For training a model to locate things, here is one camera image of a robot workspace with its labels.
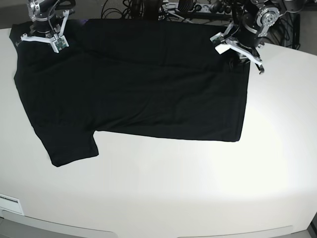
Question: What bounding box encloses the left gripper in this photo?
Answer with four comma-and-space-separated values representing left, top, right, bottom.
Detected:
210, 23, 265, 74

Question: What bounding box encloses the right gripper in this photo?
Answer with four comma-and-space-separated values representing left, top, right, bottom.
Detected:
15, 10, 70, 46

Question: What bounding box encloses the black T-shirt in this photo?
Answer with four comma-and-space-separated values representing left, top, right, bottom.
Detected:
9, 19, 250, 167

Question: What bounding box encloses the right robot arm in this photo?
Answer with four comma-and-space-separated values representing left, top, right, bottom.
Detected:
15, 0, 76, 53

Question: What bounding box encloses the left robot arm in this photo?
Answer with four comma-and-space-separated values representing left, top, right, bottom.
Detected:
210, 0, 307, 74

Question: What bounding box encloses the white power strip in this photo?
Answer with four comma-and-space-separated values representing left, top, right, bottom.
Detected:
192, 1, 232, 15

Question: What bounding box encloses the black central stand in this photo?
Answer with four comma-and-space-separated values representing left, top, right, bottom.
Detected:
142, 0, 163, 21

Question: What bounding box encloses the white label plate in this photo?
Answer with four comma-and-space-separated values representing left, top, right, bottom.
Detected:
0, 194, 24, 216

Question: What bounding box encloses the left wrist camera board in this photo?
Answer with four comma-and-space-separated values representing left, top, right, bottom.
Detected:
210, 32, 230, 54

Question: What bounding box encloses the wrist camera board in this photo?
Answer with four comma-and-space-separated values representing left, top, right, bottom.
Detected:
210, 32, 230, 54
51, 36, 69, 53

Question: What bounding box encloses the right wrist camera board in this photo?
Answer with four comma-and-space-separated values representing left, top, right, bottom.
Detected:
51, 36, 69, 53

